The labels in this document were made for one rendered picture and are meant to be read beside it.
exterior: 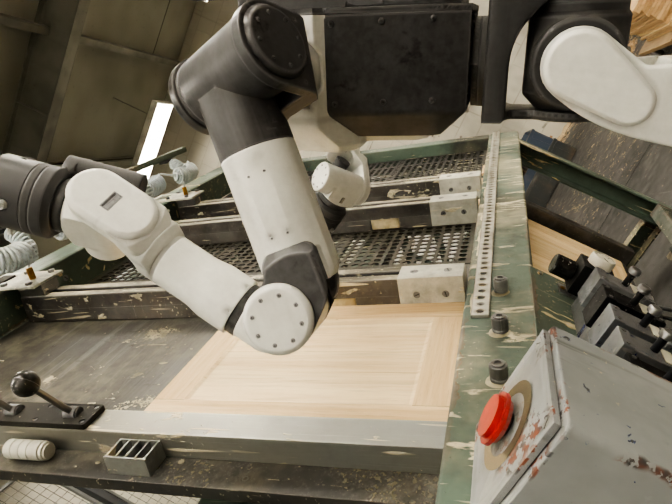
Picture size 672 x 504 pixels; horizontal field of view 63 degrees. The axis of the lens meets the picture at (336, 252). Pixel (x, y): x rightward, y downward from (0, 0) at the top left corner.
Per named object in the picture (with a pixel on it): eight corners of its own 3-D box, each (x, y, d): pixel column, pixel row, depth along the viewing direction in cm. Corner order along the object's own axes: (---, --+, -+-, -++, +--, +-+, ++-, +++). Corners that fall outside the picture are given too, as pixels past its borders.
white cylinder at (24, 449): (5, 462, 84) (45, 465, 82) (-2, 447, 83) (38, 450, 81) (20, 449, 87) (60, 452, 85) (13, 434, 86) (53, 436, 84)
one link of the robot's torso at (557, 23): (620, 2, 74) (528, 5, 78) (642, -2, 62) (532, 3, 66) (605, 100, 79) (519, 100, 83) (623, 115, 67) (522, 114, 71)
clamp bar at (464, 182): (481, 199, 167) (474, 120, 159) (154, 229, 205) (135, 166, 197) (482, 190, 176) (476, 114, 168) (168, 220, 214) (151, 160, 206)
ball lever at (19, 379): (82, 428, 84) (19, 390, 74) (62, 427, 85) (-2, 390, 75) (92, 404, 86) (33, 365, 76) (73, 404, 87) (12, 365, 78)
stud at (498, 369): (509, 386, 72) (507, 367, 71) (489, 386, 73) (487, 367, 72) (509, 376, 74) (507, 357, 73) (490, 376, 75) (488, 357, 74)
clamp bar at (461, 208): (478, 225, 146) (469, 135, 138) (114, 253, 184) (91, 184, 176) (479, 213, 155) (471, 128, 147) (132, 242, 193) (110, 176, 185)
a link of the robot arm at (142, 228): (67, 231, 68) (154, 291, 67) (50, 192, 61) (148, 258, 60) (104, 197, 72) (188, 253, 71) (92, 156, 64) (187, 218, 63)
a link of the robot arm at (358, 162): (373, 197, 121) (368, 148, 127) (340, 185, 116) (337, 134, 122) (354, 210, 125) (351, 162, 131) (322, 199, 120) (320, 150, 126)
